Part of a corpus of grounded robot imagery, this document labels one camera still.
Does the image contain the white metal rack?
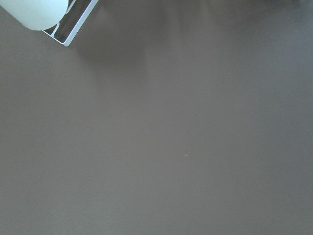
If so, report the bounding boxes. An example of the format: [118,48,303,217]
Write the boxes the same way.
[43,0,98,47]

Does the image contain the white cylinder container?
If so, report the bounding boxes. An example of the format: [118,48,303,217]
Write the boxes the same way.
[0,0,68,31]

